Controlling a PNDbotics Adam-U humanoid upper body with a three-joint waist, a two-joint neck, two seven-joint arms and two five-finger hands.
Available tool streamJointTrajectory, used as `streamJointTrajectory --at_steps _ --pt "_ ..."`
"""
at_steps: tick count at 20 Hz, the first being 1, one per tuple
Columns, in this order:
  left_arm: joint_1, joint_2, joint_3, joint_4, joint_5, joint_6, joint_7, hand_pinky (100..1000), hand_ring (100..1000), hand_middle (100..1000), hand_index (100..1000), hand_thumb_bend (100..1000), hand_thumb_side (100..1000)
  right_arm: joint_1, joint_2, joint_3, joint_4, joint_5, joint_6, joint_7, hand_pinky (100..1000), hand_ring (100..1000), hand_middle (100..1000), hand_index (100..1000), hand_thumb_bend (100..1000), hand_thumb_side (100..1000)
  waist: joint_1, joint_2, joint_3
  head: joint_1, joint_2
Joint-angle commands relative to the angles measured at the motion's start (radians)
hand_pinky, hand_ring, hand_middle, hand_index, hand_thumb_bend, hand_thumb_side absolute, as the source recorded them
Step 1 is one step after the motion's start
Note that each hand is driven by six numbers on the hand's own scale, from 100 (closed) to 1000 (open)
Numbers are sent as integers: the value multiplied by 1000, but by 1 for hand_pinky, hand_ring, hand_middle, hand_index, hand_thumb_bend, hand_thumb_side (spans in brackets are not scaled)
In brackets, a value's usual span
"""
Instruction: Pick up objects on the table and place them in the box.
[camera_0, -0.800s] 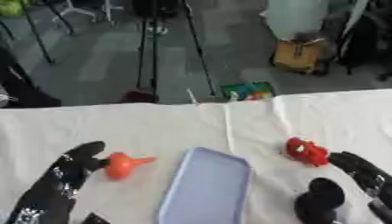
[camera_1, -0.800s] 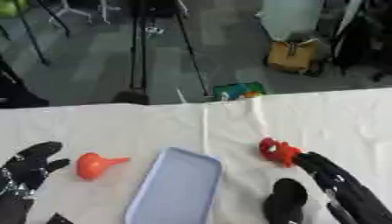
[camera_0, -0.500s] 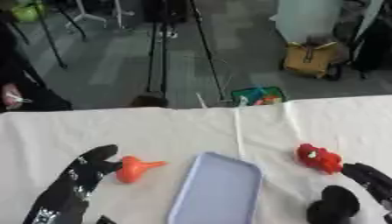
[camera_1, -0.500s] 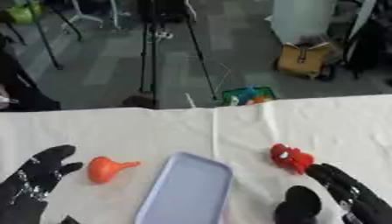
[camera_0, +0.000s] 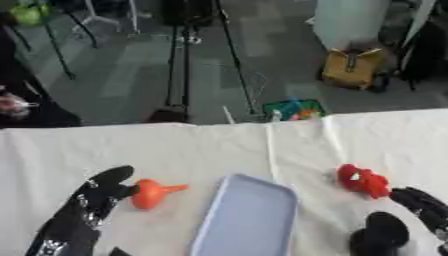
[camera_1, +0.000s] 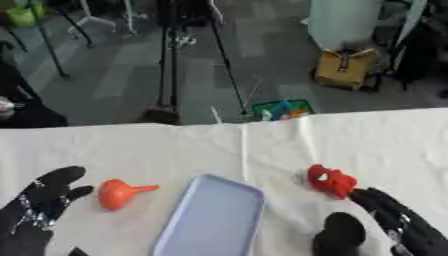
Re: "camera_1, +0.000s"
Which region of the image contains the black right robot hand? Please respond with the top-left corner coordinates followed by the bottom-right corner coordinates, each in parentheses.
top-left (311, 187), bottom-right (448, 256)

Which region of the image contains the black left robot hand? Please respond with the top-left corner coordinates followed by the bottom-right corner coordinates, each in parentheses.
top-left (0, 165), bottom-right (97, 256)

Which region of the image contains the orange toy funnel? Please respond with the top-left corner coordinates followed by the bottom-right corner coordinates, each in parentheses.
top-left (96, 178), bottom-right (163, 212)

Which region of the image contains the red toy figure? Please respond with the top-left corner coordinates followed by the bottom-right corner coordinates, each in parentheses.
top-left (306, 163), bottom-right (359, 201)

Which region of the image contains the person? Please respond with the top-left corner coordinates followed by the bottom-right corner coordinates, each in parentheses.
top-left (0, 41), bottom-right (70, 129)

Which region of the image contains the green basket with toys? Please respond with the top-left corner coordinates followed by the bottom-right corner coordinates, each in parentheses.
top-left (250, 98), bottom-right (317, 122)

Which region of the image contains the yellow bag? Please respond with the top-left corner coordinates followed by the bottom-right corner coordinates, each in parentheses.
top-left (313, 47), bottom-right (384, 91)

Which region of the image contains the black chair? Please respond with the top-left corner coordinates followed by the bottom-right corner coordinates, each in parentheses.
top-left (0, 0), bottom-right (95, 80)

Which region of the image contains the light blue plastic tray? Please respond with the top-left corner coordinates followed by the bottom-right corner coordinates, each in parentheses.
top-left (148, 173), bottom-right (268, 256)

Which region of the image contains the green bag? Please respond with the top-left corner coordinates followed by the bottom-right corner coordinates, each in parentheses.
top-left (5, 2), bottom-right (46, 28)

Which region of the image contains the black tripod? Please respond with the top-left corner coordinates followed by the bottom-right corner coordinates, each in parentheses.
top-left (138, 0), bottom-right (252, 125)

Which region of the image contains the white panel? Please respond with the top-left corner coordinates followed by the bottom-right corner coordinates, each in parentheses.
top-left (306, 0), bottom-right (387, 52)

